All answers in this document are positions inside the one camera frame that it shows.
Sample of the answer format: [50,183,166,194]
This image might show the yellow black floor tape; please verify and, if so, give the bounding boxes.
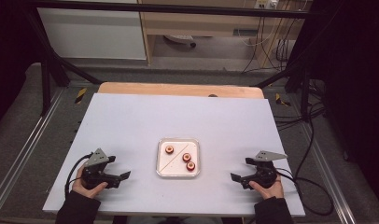
[274,92,292,107]
[74,87,88,105]

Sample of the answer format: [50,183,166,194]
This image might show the bundle of black floor cables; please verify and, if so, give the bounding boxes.
[273,77,328,133]

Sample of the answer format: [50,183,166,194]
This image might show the wooden desk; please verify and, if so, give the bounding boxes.
[137,0,307,68]

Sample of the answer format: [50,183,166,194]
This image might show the white square tray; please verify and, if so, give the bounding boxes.
[155,137,201,178]

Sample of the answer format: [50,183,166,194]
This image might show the white power strip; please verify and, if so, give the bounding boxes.
[254,0,279,10]

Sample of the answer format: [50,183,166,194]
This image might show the white chair base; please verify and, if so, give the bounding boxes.
[163,34,198,49]

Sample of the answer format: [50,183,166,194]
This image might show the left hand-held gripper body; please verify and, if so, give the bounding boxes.
[81,147,121,190]

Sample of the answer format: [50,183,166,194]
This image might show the person's left hand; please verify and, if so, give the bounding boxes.
[71,165,109,200]

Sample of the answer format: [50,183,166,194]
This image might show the left hand-held gripper cable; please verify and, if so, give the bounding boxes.
[63,151,94,199]

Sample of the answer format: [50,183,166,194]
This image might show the black curtain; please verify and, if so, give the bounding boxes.
[308,0,379,213]
[0,0,44,130]

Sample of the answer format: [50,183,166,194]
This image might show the black metal frame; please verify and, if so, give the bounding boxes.
[22,0,315,122]

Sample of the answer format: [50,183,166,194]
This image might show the white board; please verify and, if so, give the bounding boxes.
[42,92,306,217]

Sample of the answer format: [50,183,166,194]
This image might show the wooden table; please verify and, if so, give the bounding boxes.
[97,81,265,100]

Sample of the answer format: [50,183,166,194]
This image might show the right hand-held gripper cable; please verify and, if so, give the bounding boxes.
[275,167,335,217]

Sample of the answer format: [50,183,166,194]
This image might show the hand-held gripper cable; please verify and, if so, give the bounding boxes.
[275,167,335,217]
[63,151,94,199]

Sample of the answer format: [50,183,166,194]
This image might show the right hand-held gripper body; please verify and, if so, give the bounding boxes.
[240,150,288,190]

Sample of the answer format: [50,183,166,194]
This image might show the hanging black cables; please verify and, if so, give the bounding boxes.
[241,15,293,75]

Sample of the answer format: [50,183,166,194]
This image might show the aluminium floor rail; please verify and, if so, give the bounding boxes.
[298,122,358,224]
[0,88,67,216]

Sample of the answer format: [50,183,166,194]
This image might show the white cabinet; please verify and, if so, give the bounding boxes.
[36,0,147,61]

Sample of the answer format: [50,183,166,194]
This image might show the person's right hand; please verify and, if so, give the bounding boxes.
[248,175,286,201]

